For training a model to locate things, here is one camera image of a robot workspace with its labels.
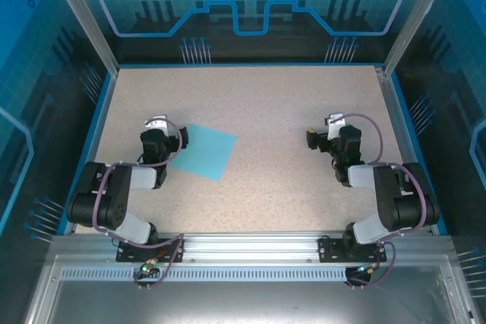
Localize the light blue cloth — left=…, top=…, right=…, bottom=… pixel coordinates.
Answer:
left=166, top=123, right=238, bottom=182

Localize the blue table edge trim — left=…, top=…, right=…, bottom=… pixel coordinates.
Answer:
left=55, top=71, right=118, bottom=237
left=390, top=71, right=450, bottom=237

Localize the metal tray panel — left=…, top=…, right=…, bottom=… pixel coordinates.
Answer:
left=22, top=253, right=481, bottom=324

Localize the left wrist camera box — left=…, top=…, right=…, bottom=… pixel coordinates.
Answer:
left=143, top=114, right=171, bottom=137

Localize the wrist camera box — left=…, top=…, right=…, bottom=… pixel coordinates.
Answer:
left=326, top=112, right=347, bottom=140
left=143, top=114, right=171, bottom=137

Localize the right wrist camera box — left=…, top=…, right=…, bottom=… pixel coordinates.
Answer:
left=326, top=112, right=347, bottom=140

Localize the aluminium side rail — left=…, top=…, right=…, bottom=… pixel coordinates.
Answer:
left=374, top=65, right=436, bottom=234

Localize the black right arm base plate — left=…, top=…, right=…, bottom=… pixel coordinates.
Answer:
left=317, top=236, right=388, bottom=263

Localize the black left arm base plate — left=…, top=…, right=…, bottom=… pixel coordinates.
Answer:
left=116, top=237, right=186, bottom=263

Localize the cable connector with green light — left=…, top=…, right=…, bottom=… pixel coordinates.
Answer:
left=355, top=262, right=382, bottom=275
left=139, top=258, right=159, bottom=275

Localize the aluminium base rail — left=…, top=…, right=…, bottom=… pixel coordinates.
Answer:
left=50, top=229, right=456, bottom=265

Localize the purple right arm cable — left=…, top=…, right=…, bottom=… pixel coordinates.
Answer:
left=330, top=112, right=428, bottom=291

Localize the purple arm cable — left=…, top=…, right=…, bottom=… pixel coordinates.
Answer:
left=93, top=118, right=187, bottom=291
left=330, top=112, right=428, bottom=291

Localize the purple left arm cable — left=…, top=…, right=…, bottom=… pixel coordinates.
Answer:
left=93, top=118, right=187, bottom=291

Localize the aluminium frame post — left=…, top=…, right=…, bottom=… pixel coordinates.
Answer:
left=382, top=0, right=458, bottom=77
left=42, top=0, right=122, bottom=77

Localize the slotted cable duct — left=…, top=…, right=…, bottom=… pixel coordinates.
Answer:
left=59, top=267, right=452, bottom=283

